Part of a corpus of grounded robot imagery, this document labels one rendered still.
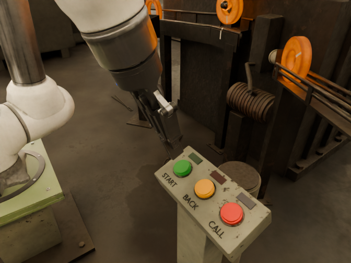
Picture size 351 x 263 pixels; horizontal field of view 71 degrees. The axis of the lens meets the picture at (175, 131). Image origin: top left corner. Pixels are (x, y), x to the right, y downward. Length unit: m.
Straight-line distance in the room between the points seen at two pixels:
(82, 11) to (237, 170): 0.54
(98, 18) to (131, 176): 1.18
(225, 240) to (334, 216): 1.01
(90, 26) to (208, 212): 0.37
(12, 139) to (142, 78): 0.65
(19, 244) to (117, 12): 0.99
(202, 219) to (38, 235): 0.78
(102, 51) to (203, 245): 0.43
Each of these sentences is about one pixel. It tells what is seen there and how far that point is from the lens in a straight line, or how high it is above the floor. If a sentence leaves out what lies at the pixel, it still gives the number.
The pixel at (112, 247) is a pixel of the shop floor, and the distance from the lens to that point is 1.17.
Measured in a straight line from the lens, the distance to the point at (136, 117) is 1.92.
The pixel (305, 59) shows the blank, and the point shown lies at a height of 0.73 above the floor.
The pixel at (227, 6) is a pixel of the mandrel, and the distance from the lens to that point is 1.33.
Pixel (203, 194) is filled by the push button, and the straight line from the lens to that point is 0.50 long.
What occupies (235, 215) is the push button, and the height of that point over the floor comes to 0.61.
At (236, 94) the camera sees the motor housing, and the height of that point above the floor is 0.51.
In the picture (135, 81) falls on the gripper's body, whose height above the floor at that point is 0.85.
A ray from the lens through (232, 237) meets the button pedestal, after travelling 0.48.
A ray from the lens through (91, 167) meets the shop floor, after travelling 1.53.
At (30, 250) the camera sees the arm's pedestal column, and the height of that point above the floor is 0.06.
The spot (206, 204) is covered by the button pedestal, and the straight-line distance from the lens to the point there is 0.51.
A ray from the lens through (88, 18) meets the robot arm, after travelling 0.31.
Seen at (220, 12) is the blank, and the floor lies 0.78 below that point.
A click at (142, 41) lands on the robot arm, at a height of 0.90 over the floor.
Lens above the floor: 0.98
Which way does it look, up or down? 34 degrees down
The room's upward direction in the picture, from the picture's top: straight up
